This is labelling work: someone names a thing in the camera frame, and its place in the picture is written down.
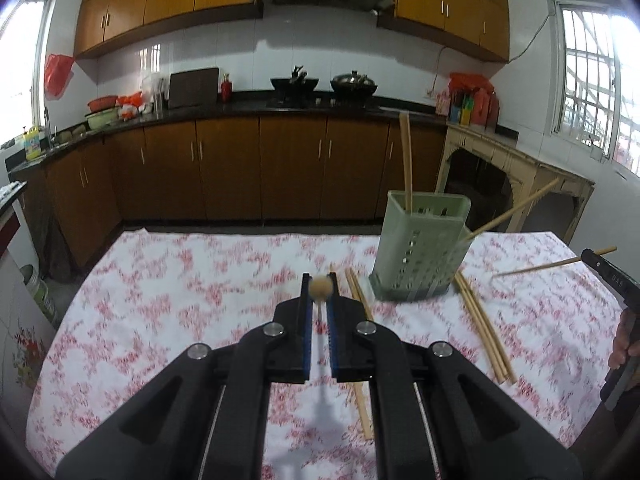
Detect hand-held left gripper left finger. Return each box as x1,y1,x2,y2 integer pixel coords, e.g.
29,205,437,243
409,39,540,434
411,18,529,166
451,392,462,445
55,273,315,480

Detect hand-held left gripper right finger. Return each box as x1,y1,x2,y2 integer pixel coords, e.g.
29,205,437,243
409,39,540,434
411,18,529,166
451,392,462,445
326,273,583,480

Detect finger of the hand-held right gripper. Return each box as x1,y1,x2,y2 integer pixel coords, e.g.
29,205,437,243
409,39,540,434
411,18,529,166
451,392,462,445
581,248,640,311

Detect green plastic chopstick holder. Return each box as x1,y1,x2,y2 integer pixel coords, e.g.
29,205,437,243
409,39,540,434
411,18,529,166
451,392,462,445
369,190,472,302

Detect person's right hand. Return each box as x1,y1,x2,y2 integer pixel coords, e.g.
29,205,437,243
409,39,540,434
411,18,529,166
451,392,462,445
608,310,635,371

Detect red floral tablecloth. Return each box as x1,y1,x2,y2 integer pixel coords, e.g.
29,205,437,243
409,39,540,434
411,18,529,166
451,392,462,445
25,228,628,480

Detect beige side table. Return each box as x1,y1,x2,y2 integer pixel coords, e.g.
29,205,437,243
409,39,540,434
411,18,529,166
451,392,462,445
436,122,596,246

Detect brown base cabinets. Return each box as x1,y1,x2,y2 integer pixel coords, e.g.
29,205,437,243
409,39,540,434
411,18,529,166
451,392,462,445
15,110,448,271

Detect barred window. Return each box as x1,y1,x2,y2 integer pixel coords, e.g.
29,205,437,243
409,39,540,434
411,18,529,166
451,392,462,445
547,0,640,176

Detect red gift bags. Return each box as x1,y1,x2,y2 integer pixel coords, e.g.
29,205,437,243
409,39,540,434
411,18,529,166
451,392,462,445
447,72,501,128

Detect gas stove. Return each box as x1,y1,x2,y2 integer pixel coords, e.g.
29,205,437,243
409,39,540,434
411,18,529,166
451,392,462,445
265,94,381,110

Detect black countertop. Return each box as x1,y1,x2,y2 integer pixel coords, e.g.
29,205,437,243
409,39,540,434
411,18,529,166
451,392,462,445
7,91,448,176

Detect black wok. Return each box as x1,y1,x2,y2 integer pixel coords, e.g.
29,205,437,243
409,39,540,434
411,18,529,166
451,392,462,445
270,66,320,93

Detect black pot with lid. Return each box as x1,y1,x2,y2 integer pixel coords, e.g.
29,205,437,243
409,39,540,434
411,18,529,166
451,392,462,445
330,71,378,97

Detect floor bucket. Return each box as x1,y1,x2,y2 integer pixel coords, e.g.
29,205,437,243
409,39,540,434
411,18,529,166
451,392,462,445
20,265,58,328

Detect dark cutting board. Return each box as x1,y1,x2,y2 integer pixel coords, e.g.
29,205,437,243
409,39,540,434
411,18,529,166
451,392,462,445
167,67,221,109

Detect white floral cabinet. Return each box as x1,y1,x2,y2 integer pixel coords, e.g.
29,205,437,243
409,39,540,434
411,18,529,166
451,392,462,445
0,180,57,411

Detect white plastic bag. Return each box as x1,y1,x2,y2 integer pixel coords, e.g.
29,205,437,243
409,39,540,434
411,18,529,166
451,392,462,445
142,72,168,111

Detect green basin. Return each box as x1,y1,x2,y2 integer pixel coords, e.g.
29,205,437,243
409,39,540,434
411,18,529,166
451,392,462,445
85,109,121,131

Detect yellow detergent bottle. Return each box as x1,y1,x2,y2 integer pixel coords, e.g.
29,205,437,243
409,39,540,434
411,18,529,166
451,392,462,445
22,126,43,161

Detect red plastic bag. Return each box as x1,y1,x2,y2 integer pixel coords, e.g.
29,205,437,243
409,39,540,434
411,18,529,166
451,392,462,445
44,53,75,97

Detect plain window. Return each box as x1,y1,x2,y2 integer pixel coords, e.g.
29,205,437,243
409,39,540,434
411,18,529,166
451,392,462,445
0,0,56,146

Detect short wooden wall cabinets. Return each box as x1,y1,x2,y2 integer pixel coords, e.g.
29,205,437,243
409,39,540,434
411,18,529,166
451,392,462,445
377,0,511,63

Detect long wooden wall cabinets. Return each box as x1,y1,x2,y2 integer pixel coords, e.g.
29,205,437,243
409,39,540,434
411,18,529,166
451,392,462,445
74,0,263,59

